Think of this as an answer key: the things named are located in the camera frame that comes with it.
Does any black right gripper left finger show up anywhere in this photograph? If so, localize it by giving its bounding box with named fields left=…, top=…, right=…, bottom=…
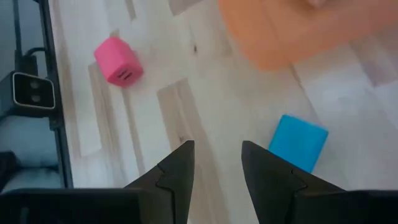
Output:
left=124, top=139, right=196, bottom=224

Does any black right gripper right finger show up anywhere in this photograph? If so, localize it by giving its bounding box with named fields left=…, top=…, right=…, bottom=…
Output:
left=241, top=140, right=374, bottom=224

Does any blue cube block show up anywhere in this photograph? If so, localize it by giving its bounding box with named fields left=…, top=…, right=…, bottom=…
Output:
left=267, top=114, right=330, bottom=174

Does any pink wall charger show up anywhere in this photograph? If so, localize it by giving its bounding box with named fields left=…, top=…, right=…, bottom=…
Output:
left=93, top=36, right=144, bottom=88

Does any black silver-rimmed camera box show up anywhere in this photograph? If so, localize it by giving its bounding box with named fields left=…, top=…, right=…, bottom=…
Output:
left=0, top=70, right=57, bottom=118

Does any black aluminium table frame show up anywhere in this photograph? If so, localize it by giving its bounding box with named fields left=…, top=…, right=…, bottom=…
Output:
left=37, top=0, right=75, bottom=189

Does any black camera cable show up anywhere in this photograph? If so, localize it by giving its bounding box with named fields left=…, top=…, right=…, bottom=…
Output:
left=23, top=46, right=46, bottom=74

